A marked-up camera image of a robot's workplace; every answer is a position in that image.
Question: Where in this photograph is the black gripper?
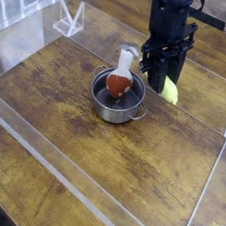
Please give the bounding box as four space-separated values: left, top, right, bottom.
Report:
139 23 198 94

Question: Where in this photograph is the small steel pot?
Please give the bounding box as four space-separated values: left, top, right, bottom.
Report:
91 65 148 124

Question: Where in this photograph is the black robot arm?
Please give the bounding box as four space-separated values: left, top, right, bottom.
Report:
139 0 205 94

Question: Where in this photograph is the red white toy mushroom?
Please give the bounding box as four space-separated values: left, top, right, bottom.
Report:
105 50 134 99

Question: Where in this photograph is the black bar on table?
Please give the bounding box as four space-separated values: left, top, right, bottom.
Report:
190 7 226 30

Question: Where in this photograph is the clear acrylic bracket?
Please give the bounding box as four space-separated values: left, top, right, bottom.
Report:
53 0 85 38

